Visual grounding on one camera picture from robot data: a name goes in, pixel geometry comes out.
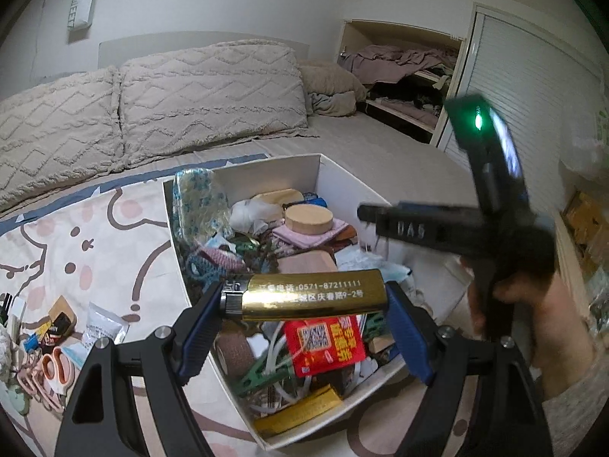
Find gold black lighter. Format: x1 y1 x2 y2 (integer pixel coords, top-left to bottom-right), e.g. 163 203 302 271
220 269 388 322

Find grey sleeve forearm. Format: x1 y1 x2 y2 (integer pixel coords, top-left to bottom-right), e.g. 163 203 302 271
543 365 608 456

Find person's right hand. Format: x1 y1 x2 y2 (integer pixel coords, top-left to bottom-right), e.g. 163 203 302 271
493 273 596 399

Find orange white tape roll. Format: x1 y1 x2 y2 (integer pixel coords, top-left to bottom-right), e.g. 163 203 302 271
41 347 75 394

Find mint green round tape measure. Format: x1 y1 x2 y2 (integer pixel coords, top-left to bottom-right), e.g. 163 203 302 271
1 383 31 416

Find white sachet packet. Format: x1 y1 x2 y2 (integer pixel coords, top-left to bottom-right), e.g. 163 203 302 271
81 302 129 350

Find black red small item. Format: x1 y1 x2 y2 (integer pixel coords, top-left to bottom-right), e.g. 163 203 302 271
39 313 72 351

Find small brown cardboard box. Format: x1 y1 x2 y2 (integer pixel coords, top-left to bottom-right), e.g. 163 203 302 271
48 295 77 335

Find green clothes peg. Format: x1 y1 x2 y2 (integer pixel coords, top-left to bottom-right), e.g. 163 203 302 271
230 356 294 397

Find white shoe box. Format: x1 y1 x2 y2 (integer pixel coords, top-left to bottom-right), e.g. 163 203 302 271
161 152 477 452

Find gold bar box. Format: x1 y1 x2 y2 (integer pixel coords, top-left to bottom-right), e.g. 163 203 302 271
253 385 342 438

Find round wooden disc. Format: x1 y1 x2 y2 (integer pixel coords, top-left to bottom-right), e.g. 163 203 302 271
285 204 333 235

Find red QR code packet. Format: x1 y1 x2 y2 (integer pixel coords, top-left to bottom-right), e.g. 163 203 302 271
284 316 367 377

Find floral patterned pouch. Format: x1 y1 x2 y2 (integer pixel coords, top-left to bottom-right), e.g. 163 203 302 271
171 168 233 250

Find beige textured pillow left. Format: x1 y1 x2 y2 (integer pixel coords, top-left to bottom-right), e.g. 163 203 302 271
1 66 125 214

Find beige textured pillow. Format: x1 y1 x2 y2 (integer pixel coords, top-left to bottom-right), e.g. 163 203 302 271
119 39 308 167
1 66 125 214

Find beige textured pillow right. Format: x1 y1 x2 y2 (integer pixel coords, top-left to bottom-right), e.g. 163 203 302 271
119 39 308 167

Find pink handled scissors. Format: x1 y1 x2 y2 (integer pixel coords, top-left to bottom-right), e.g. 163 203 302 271
16 350 65 415

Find wall shelf with clothes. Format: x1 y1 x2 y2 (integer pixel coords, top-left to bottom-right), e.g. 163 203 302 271
336 20 467 144

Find white wall sign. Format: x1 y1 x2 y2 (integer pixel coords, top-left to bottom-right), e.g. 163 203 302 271
67 0 94 32

